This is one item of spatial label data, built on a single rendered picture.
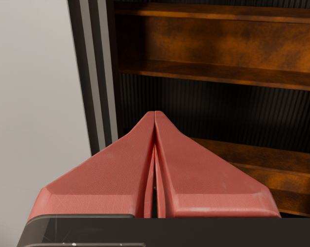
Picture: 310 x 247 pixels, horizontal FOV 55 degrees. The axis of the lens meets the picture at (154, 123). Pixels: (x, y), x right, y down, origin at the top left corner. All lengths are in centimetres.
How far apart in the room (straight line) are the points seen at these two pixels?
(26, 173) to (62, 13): 19
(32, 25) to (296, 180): 42
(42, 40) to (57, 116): 7
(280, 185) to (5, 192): 40
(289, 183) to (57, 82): 39
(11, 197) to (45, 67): 19
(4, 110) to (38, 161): 6
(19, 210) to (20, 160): 9
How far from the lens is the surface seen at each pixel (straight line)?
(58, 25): 24
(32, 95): 28
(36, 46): 26
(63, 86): 26
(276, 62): 41
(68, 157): 31
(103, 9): 26
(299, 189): 53
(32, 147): 32
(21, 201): 39
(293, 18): 35
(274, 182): 52
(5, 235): 48
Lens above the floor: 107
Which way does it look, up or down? 55 degrees down
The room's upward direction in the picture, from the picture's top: 155 degrees counter-clockwise
